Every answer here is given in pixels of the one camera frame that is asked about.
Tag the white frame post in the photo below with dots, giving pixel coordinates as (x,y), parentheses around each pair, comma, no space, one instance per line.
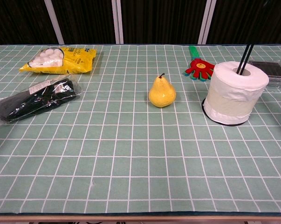
(205,23)
(117,23)
(54,23)

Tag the clear case with black insert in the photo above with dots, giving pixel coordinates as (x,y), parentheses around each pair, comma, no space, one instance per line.
(273,68)

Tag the red green hand clapper toy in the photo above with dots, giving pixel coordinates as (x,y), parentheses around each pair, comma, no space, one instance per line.
(199,67)

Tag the white toilet paper roll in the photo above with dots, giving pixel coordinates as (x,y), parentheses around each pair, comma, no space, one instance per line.
(231,93)

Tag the yellow pear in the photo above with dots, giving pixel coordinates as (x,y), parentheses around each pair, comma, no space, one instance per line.
(162,93)

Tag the black item in clear bag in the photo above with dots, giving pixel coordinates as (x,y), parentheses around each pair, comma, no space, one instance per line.
(37,100)

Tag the black pleated curtain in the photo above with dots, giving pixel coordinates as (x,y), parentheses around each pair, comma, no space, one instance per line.
(161,21)

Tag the yellow bag of cotton balls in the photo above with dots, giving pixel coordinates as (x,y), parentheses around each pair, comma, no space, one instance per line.
(77,60)

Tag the green grid tablecloth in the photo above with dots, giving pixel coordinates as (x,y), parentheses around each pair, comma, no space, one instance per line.
(131,151)

